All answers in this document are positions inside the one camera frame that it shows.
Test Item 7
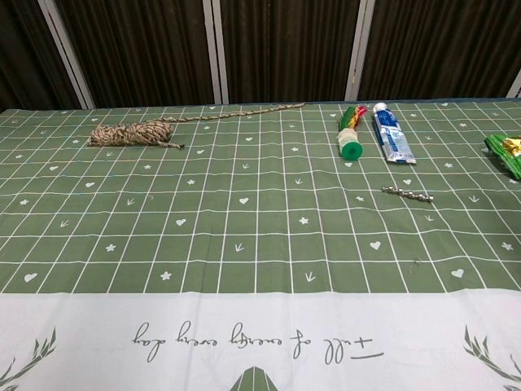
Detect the green red yellow tube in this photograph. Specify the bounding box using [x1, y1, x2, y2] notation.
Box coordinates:
[336, 104, 374, 160]

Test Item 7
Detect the white partition frame post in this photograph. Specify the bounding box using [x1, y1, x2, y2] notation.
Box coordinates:
[506, 68, 521, 99]
[341, 0, 378, 103]
[203, 0, 235, 105]
[38, 0, 97, 110]

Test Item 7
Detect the white blue toothpaste tube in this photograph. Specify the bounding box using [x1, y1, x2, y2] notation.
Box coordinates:
[373, 102, 418, 165]

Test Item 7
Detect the green orange snack bag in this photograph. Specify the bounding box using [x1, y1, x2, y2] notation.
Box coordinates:
[483, 133, 521, 181]

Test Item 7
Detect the green grid tablecloth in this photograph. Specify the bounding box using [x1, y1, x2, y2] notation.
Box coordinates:
[0, 99, 521, 391]

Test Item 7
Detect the camouflage rope bundle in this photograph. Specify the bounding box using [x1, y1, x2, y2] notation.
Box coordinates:
[88, 101, 306, 150]

